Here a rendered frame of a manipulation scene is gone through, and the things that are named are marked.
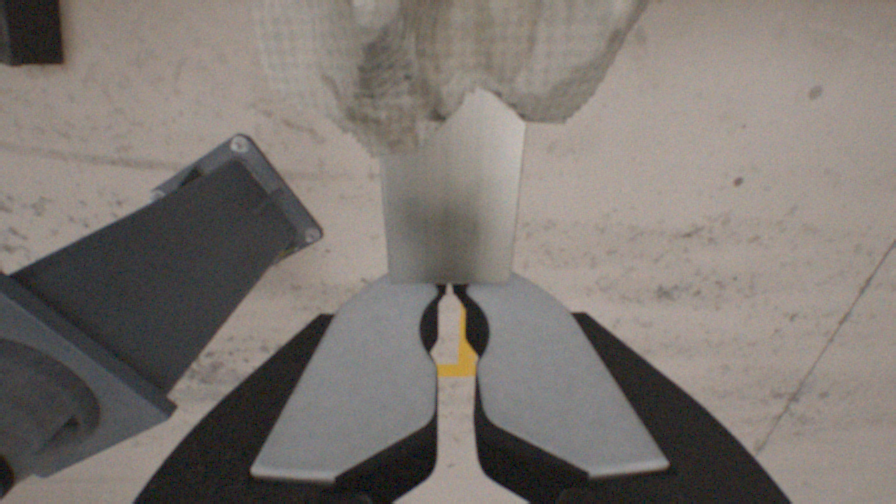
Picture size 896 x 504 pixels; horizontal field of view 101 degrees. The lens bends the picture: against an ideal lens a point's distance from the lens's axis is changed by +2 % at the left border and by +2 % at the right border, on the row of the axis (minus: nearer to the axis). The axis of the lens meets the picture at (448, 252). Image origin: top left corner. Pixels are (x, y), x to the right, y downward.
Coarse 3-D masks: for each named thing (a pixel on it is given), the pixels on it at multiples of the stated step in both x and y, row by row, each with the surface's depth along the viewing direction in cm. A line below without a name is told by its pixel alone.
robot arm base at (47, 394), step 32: (0, 352) 41; (32, 352) 42; (0, 384) 39; (32, 384) 41; (64, 384) 43; (0, 416) 39; (32, 416) 40; (64, 416) 43; (96, 416) 47; (0, 448) 38; (32, 448) 41; (64, 448) 45; (0, 480) 38
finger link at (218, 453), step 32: (320, 320) 9; (288, 352) 8; (256, 384) 7; (288, 384) 7; (224, 416) 6; (256, 416) 6; (192, 448) 6; (224, 448) 6; (256, 448) 6; (160, 480) 5; (192, 480) 5; (224, 480) 5; (256, 480) 5
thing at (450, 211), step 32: (480, 96) 7; (448, 128) 7; (480, 128) 7; (512, 128) 7; (384, 160) 8; (416, 160) 8; (448, 160) 8; (480, 160) 8; (512, 160) 8; (384, 192) 8; (416, 192) 8; (448, 192) 8; (480, 192) 8; (512, 192) 8; (416, 224) 8; (448, 224) 8; (480, 224) 8; (512, 224) 8; (416, 256) 9; (448, 256) 9; (480, 256) 9; (512, 256) 9
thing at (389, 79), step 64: (256, 0) 6; (320, 0) 6; (384, 0) 5; (448, 0) 6; (512, 0) 6; (576, 0) 5; (640, 0) 6; (320, 64) 6; (384, 64) 5; (448, 64) 6; (512, 64) 6; (576, 64) 6; (384, 128) 7
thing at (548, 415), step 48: (480, 288) 10; (528, 288) 10; (480, 336) 9; (528, 336) 8; (576, 336) 8; (480, 384) 7; (528, 384) 7; (576, 384) 7; (480, 432) 7; (528, 432) 6; (576, 432) 6; (624, 432) 6; (528, 480) 6; (576, 480) 6
